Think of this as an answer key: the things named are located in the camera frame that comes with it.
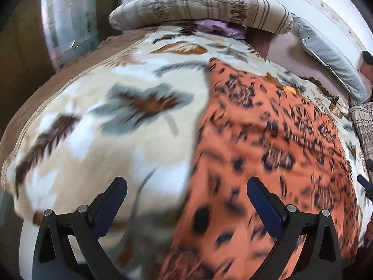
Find orange floral garment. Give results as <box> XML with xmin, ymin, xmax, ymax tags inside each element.
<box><xmin>157</xmin><ymin>57</ymin><xmax>365</xmax><ymax>280</ymax></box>

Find brown bed sheet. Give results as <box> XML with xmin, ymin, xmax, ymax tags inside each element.
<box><xmin>250</xmin><ymin>29</ymin><xmax>359</xmax><ymax>101</ymax></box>

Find checked beige pillow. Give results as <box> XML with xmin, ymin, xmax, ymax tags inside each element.
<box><xmin>348</xmin><ymin>101</ymin><xmax>373</xmax><ymax>158</ymax></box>

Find wooden door with glass panel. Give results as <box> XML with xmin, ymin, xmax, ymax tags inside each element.
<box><xmin>0</xmin><ymin>0</ymin><xmax>123</xmax><ymax>100</ymax></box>

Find striped beige rolled quilt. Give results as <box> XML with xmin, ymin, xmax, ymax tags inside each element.
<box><xmin>108</xmin><ymin>0</ymin><xmax>294</xmax><ymax>34</ymax></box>

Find purple cloth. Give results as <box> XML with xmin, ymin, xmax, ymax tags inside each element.
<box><xmin>197</xmin><ymin>19</ymin><xmax>246</xmax><ymax>40</ymax></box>

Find grey pillow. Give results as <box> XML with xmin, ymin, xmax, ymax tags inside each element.
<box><xmin>291</xmin><ymin>13</ymin><xmax>368</xmax><ymax>103</ymax></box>

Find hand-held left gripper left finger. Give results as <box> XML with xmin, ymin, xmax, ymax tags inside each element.
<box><xmin>32</xmin><ymin>176</ymin><xmax>129</xmax><ymax>280</ymax></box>

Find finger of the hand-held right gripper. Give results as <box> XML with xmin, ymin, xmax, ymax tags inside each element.
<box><xmin>357</xmin><ymin>174</ymin><xmax>373</xmax><ymax>200</ymax></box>

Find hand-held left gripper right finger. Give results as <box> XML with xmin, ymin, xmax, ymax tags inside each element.
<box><xmin>246</xmin><ymin>176</ymin><xmax>343</xmax><ymax>280</ymax></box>

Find leaf print blanket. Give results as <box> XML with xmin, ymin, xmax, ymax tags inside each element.
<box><xmin>0</xmin><ymin>25</ymin><xmax>368</xmax><ymax>280</ymax></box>

